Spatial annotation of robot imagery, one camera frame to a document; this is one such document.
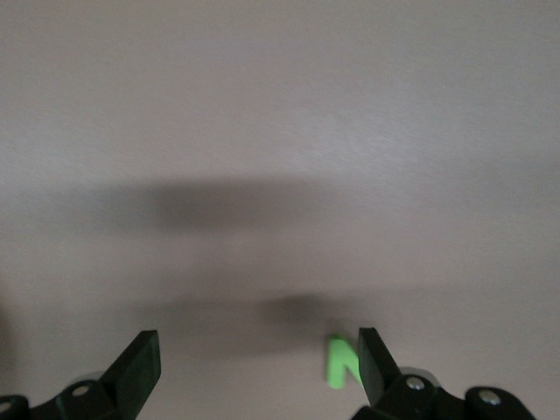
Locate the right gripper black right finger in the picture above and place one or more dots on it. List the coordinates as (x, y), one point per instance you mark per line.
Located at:
(394, 398)

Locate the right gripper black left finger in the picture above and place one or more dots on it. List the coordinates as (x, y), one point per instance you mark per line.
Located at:
(127, 385)

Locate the green letter N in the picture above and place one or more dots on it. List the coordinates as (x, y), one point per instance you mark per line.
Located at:
(334, 372)

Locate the brown table cover sheet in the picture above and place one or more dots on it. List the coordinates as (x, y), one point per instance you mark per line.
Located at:
(262, 131)

